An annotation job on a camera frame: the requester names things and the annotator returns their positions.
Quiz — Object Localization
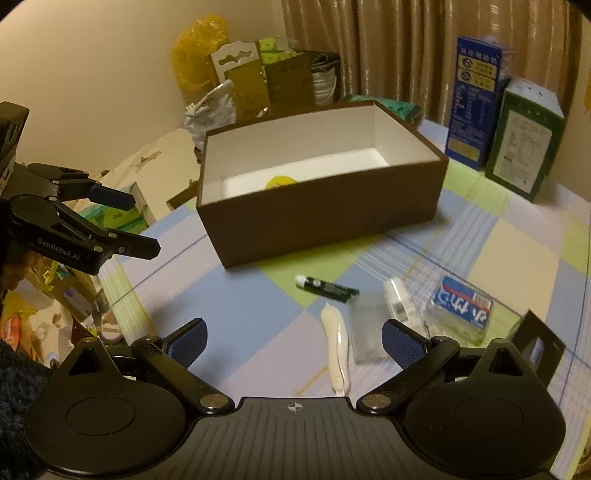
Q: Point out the white toothpaste tube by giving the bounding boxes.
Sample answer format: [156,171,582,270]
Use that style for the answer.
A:
[320,304,352,396]

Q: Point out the dark bag with white contents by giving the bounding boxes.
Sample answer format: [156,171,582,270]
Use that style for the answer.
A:
[308,52,343,108]

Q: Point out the yellow plastic bag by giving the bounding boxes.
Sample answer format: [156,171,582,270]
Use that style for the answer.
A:
[172,15,228,93]

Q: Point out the tall blue carton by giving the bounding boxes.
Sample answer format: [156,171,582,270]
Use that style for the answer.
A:
[444,36,514,169]

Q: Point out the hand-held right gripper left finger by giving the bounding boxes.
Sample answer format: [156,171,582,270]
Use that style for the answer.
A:
[52,318,235,415]

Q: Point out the beige curtain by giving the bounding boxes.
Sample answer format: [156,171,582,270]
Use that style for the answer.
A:
[281,0,583,126]

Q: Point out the black tube with white cap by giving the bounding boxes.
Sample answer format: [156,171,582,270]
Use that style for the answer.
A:
[295,274,360,303]

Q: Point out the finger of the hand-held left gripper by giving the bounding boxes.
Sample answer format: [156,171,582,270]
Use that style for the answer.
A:
[11,194,161,276]
[25,162,136,210]

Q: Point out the silver foil bag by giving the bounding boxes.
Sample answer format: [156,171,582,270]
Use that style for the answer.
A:
[185,80,237,149]

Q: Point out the black shaver box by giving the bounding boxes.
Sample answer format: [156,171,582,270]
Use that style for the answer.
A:
[508,310,567,387]

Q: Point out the small olive paper bag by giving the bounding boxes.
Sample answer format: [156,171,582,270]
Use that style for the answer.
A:
[228,62,271,123]

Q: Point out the large brown paper bag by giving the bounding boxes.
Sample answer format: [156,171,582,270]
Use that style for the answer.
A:
[263,53,315,112]

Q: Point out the pile of assorted packets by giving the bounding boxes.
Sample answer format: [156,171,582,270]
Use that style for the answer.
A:
[0,256,124,370]

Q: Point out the pastel checkered tablecloth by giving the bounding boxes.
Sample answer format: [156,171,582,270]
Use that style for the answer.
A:
[99,117,591,480]

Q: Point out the clear plastic bag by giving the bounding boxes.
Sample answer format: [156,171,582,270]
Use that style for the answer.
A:
[348,293,387,365]

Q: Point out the green tissue pack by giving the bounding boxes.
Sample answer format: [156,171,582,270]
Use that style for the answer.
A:
[76,182,156,232]

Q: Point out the light green packets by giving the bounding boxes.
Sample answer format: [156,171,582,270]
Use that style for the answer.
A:
[257,37,297,68]

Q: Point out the green plastic package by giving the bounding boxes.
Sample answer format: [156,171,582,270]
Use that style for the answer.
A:
[344,95,424,128]

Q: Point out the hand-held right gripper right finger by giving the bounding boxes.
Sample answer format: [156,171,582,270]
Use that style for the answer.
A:
[356,318,543,415]

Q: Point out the dark blue knit cloth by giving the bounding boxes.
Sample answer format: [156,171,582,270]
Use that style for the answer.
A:
[0,340,52,480]

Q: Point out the blue tissue packet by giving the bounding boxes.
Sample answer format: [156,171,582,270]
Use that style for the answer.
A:
[424,275,495,345]

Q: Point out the green and white carton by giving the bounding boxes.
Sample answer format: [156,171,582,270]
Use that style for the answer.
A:
[485,78,566,202]

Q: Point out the cream leaf print cloth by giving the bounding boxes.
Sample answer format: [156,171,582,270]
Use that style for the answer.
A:
[98,129,205,200]

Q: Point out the white cutout card carrier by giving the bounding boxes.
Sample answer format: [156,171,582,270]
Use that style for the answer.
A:
[210,41,259,88]

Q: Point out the brown cardboard box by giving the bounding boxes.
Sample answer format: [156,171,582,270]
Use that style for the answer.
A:
[196,99,448,269]

